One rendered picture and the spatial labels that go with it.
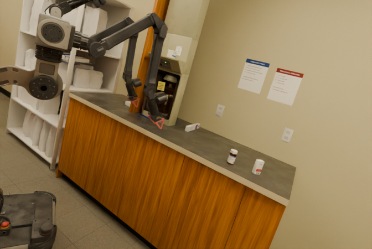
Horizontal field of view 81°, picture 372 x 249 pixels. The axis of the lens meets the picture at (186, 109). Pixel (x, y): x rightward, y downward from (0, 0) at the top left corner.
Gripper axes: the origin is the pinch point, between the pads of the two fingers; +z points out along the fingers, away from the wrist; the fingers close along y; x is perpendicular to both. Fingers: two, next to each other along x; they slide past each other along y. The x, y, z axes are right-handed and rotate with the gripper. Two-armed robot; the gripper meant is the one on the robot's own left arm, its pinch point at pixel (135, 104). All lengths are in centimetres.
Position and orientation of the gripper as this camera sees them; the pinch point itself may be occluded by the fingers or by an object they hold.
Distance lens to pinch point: 193.5
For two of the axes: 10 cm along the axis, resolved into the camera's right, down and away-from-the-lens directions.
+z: 1.7, 8.9, 4.3
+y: -5.0, -3.0, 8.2
